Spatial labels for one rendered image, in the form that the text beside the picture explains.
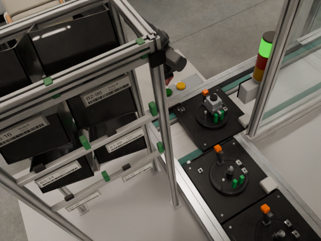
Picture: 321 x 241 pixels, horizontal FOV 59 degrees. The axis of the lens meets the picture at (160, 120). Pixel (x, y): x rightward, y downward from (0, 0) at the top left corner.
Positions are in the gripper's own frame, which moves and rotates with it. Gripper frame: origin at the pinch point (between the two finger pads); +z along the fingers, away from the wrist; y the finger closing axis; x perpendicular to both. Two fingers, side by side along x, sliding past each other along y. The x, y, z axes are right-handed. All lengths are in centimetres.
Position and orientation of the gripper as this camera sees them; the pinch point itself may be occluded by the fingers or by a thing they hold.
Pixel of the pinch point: (166, 83)
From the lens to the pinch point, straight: 125.0
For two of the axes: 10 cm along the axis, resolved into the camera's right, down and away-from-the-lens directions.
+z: 0.9, 5.7, 8.2
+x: -4.9, -6.9, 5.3
